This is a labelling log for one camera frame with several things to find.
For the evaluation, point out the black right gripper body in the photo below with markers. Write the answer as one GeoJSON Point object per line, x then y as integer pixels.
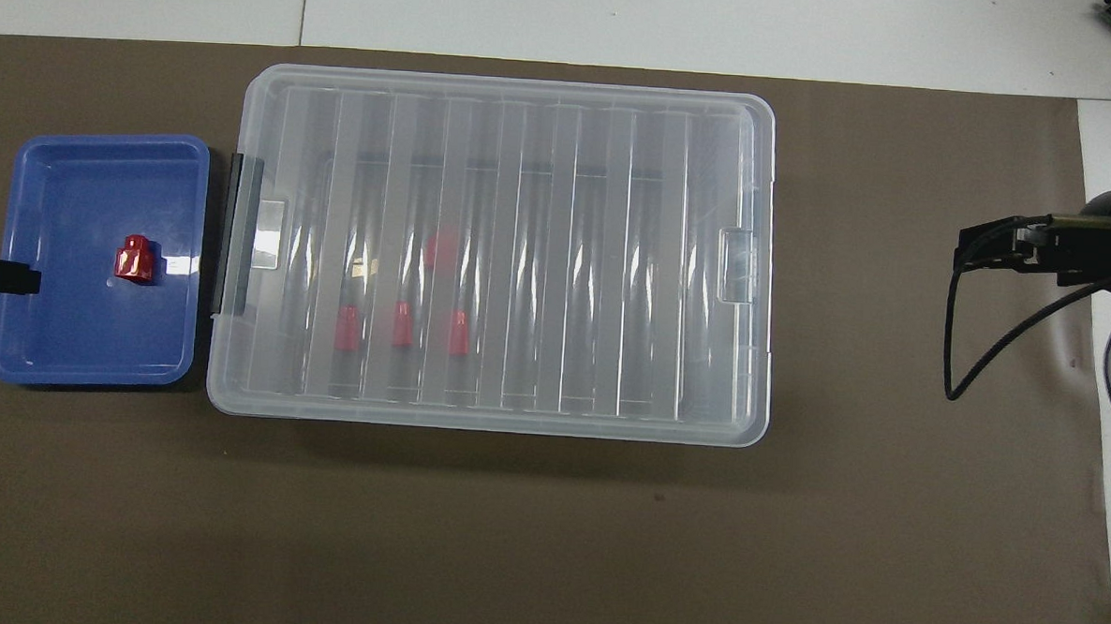
{"type": "Point", "coordinates": [1102, 251]}

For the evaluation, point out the brown table mat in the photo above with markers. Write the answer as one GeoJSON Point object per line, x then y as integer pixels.
{"type": "Point", "coordinates": [546, 537]}

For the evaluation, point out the clear plastic storage box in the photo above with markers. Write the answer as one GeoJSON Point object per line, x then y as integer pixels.
{"type": "Point", "coordinates": [271, 375]}

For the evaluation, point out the black box latch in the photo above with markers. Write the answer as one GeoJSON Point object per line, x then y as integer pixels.
{"type": "Point", "coordinates": [230, 242]}

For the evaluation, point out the red toy block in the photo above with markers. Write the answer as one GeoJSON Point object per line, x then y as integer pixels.
{"type": "Point", "coordinates": [402, 325]}
{"type": "Point", "coordinates": [348, 329]}
{"type": "Point", "coordinates": [135, 259]}
{"type": "Point", "coordinates": [459, 334]}
{"type": "Point", "coordinates": [443, 249]}

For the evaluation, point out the blue plastic tray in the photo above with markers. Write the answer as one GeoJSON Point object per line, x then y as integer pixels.
{"type": "Point", "coordinates": [66, 347]}

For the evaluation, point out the clear ribbed plastic lid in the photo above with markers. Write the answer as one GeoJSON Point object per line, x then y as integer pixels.
{"type": "Point", "coordinates": [539, 255]}

